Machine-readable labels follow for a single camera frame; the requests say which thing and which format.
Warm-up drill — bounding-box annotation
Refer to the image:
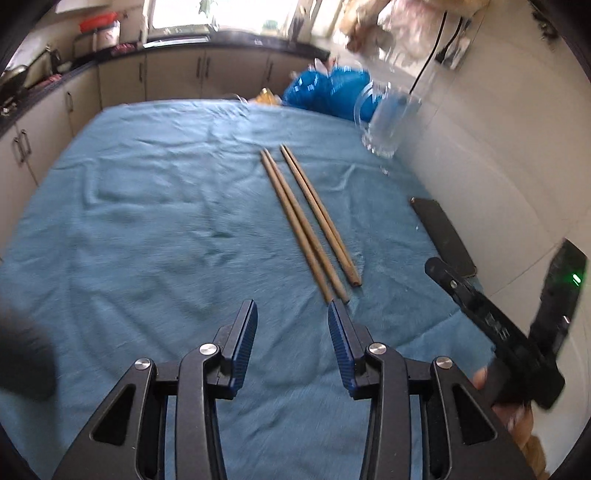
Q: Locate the beige plastic bag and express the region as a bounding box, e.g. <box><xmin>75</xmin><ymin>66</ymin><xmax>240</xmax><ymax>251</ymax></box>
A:
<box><xmin>339</xmin><ymin>0</ymin><xmax>490</xmax><ymax>54</ymax></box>

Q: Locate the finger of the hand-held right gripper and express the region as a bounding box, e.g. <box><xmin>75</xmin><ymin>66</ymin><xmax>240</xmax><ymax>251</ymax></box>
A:
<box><xmin>424</xmin><ymin>256</ymin><xmax>481</xmax><ymax>319</ymax></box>

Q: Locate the steel cooker with red lid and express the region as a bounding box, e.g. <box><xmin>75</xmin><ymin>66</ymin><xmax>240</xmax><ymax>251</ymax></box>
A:
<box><xmin>76</xmin><ymin>14</ymin><xmax>122</xmax><ymax>51</ymax></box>

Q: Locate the clear glass mug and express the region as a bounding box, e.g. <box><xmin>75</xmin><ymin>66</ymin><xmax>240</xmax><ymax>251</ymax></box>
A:
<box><xmin>353</xmin><ymin>80</ymin><xmax>423</xmax><ymax>160</ymax></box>

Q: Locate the power adapter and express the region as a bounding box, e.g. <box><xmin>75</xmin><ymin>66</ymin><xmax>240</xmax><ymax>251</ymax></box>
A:
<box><xmin>436</xmin><ymin>14</ymin><xmax>472</xmax><ymax>70</ymax></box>

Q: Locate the black power cable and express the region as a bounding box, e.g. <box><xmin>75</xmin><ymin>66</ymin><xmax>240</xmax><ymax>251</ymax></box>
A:
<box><xmin>410</xmin><ymin>11</ymin><xmax>448</xmax><ymax>95</ymax></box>

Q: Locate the blue plastic bag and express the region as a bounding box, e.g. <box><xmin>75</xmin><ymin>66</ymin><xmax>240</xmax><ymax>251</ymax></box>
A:
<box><xmin>283</xmin><ymin>65</ymin><xmax>407</xmax><ymax>123</ymax></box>

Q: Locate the brown wooden chopstick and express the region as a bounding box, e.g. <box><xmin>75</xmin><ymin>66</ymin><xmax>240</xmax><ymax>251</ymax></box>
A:
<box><xmin>283</xmin><ymin>144</ymin><xmax>363</xmax><ymax>286</ymax></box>
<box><xmin>259</xmin><ymin>150</ymin><xmax>334</xmax><ymax>305</ymax></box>
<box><xmin>280</xmin><ymin>145</ymin><xmax>358</xmax><ymax>287</ymax></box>
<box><xmin>265</xmin><ymin>148</ymin><xmax>350</xmax><ymax>305</ymax></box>

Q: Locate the blue towel cloth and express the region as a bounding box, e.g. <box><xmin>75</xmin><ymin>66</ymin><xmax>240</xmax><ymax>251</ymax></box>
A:
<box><xmin>0</xmin><ymin>99</ymin><xmax>499</xmax><ymax>480</ymax></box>

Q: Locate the steel kettle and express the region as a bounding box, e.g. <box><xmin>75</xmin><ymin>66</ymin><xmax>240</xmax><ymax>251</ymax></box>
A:
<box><xmin>32</xmin><ymin>44</ymin><xmax>63</xmax><ymax>75</ymax></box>

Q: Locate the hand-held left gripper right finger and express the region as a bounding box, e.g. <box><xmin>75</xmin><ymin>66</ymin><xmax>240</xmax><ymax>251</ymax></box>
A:
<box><xmin>327</xmin><ymin>300</ymin><xmax>536</xmax><ymax>480</ymax></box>

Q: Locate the kitchen window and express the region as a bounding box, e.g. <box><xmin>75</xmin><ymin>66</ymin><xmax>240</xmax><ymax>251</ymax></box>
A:
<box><xmin>143</xmin><ymin>0</ymin><xmax>342</xmax><ymax>40</ymax></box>

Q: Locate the black kitchen countertop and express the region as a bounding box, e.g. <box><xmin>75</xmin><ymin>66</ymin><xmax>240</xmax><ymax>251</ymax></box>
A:
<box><xmin>0</xmin><ymin>32</ymin><xmax>333</xmax><ymax>134</ymax></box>

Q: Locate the black smartphone in case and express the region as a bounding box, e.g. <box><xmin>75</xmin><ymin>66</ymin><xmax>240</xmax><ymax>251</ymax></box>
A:
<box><xmin>411</xmin><ymin>196</ymin><xmax>478</xmax><ymax>278</ymax></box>

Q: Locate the person's right hand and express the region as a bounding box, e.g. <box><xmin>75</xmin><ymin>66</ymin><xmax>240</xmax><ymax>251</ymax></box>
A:
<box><xmin>472</xmin><ymin>364</ymin><xmax>550</xmax><ymax>476</ymax></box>

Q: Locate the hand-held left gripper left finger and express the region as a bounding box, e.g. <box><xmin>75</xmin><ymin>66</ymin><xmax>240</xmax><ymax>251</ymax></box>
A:
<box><xmin>51</xmin><ymin>299</ymin><xmax>258</xmax><ymax>480</ymax></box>

